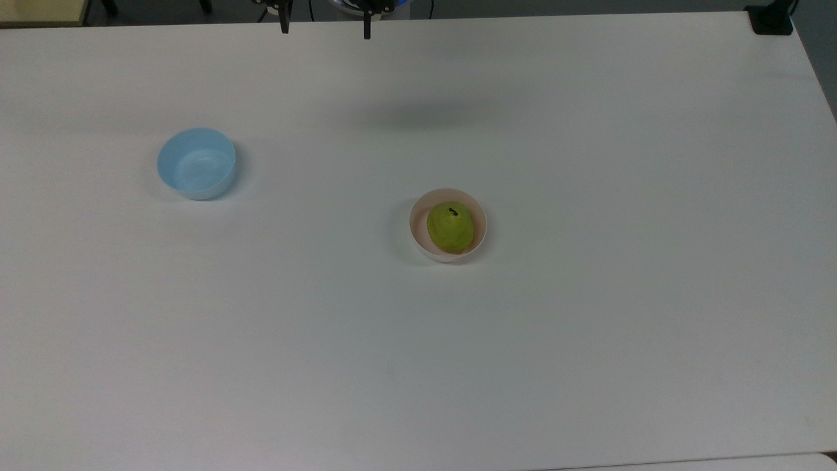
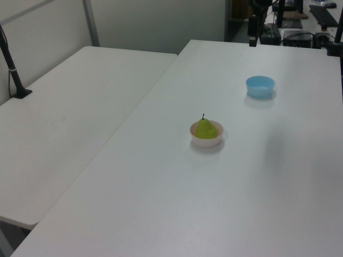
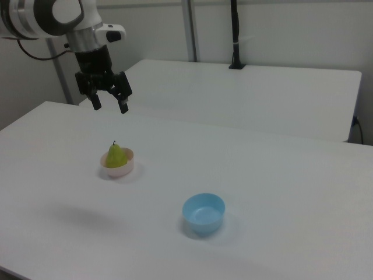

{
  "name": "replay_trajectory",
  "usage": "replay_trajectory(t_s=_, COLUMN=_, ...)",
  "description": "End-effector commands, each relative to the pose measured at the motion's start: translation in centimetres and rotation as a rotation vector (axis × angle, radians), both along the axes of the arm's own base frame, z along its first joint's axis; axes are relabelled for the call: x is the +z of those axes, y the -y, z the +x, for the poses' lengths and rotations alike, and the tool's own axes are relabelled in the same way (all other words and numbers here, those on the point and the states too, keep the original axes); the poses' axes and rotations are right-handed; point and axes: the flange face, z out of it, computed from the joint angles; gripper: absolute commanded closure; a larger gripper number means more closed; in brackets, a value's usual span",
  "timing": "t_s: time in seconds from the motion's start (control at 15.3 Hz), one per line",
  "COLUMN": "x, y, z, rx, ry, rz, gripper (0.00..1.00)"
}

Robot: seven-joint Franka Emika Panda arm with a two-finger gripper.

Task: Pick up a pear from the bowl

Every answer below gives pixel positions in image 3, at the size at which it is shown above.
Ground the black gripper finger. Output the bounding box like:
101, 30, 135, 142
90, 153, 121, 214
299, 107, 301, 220
78, 76, 102, 111
106, 71, 133, 114

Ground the blue plastic bowl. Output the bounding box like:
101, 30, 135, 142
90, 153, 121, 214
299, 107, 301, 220
182, 192, 226, 235

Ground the pink plastic bowl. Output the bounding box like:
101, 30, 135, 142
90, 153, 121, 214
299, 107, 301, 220
100, 147, 136, 179

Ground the grey partition post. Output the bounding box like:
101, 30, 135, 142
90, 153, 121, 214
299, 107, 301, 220
180, 0, 201, 62
46, 39, 74, 105

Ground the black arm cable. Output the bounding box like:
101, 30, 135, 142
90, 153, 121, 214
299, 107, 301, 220
16, 38, 72, 61

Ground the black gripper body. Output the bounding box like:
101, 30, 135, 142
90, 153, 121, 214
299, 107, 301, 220
74, 46, 123, 91

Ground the black camera stand pole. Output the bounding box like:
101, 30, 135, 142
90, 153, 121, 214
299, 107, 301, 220
228, 0, 247, 71

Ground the white side table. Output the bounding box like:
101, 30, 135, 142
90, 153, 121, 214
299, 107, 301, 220
78, 59, 363, 143

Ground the green pear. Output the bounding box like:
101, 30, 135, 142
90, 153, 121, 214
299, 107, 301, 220
105, 140, 128, 169

